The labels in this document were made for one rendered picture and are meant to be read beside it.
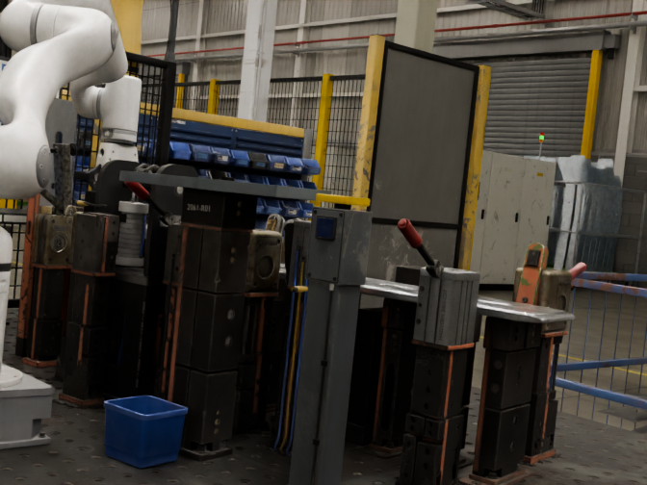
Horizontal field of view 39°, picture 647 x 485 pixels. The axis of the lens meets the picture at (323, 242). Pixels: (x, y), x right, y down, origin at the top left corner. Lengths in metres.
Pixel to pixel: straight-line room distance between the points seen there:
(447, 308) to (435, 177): 3.80
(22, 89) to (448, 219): 3.91
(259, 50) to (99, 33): 5.08
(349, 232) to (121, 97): 1.04
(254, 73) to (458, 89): 1.99
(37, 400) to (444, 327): 0.68
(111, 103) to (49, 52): 0.53
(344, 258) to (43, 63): 0.70
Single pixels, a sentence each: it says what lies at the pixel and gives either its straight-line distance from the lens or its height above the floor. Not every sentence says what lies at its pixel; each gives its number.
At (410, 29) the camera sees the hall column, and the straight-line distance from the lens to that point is 9.58.
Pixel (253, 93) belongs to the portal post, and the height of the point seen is 1.84.
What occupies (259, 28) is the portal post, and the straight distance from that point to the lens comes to 6.88.
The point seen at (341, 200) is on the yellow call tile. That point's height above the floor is 1.15.
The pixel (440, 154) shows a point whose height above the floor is 1.45.
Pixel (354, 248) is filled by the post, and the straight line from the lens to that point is 1.37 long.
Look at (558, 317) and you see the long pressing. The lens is 1.58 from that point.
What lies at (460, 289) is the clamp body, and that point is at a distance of 1.45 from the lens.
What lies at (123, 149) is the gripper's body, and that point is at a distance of 2.28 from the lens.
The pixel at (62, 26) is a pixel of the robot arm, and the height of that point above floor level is 1.43.
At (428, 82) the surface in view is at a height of 1.83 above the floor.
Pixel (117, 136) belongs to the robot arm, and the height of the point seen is 1.25.
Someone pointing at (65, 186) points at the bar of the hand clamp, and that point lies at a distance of 2.20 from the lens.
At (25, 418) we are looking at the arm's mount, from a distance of 1.60.
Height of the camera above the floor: 1.16
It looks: 3 degrees down
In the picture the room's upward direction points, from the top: 6 degrees clockwise
